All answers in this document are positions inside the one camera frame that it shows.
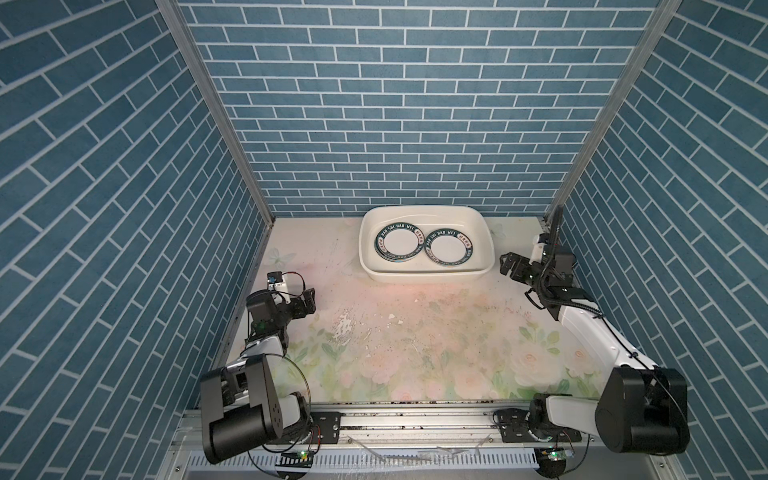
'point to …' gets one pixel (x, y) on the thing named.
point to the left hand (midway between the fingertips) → (299, 290)
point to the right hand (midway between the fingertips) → (514, 257)
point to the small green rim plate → (400, 242)
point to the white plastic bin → (470, 220)
